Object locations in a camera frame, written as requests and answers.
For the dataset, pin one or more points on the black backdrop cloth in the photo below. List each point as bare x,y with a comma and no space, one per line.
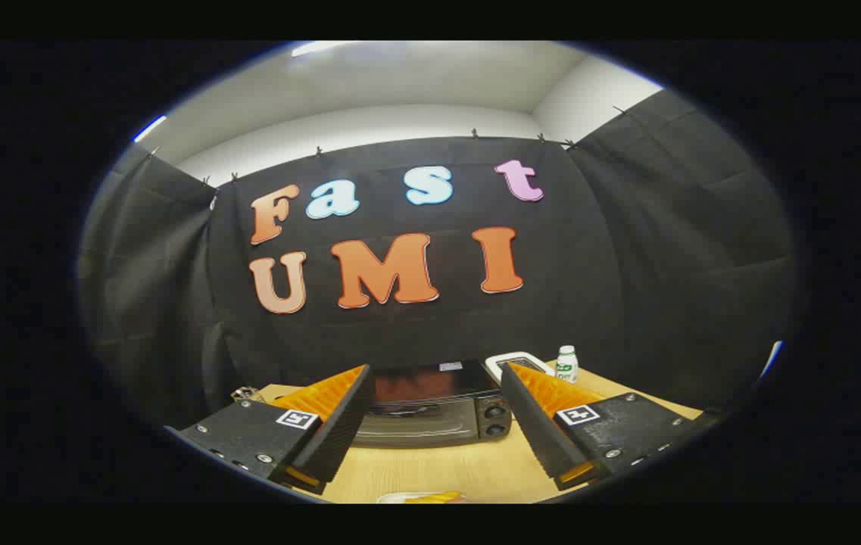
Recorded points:
627,265

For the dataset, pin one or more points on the white oval plate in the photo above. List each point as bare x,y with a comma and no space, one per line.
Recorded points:
392,499

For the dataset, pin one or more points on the metal mesh utensil holder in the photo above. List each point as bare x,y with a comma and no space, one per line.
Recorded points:
247,393

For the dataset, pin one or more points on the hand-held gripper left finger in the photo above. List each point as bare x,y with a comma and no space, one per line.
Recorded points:
343,424

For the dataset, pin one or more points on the white box appliance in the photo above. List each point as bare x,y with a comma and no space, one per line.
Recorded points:
498,360

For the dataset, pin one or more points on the white bottle green label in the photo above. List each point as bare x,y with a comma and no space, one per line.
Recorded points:
566,367

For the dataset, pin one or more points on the black toaster oven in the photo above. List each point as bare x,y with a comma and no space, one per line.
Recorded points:
430,424

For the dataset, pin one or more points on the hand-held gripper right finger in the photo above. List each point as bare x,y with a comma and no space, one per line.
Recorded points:
532,424

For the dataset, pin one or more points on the yellow croissant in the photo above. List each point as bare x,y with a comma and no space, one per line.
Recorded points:
434,498

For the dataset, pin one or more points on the ceiling light strip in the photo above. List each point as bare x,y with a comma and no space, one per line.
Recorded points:
150,129
320,48

